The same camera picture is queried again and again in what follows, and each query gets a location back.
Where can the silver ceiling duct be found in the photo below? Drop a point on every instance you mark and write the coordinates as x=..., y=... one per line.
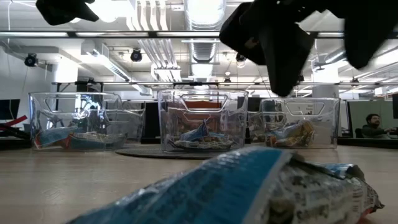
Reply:
x=203, y=49

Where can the green office partition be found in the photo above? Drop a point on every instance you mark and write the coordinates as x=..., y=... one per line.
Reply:
x=357, y=115

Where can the black ceiling spotlight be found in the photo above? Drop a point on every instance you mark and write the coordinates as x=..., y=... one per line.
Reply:
x=31, y=60
x=136, y=56

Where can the gold brown granola bar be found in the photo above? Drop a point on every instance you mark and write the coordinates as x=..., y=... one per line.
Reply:
x=298, y=130
x=280, y=143

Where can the black computer monitor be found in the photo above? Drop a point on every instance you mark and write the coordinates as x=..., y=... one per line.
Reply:
x=9, y=109
x=152, y=121

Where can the silver green granola bar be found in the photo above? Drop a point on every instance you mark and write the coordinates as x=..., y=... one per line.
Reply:
x=93, y=141

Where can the blue white granola bar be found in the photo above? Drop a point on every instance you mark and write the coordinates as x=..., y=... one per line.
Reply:
x=278, y=131

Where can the round grey plate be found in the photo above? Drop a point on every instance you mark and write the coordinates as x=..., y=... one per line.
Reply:
x=140, y=153

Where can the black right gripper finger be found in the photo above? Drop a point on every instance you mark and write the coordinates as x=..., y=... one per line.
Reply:
x=297, y=59
x=275, y=59

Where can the orange cabinet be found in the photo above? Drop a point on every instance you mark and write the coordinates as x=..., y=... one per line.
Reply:
x=202, y=105

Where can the clear plastic bin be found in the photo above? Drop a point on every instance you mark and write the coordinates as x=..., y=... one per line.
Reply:
x=168, y=124
x=37, y=124
x=329, y=130

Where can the person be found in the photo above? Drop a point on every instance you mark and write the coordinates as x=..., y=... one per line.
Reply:
x=373, y=130

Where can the long ceiling light fixture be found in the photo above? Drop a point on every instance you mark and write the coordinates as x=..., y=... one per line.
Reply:
x=112, y=68

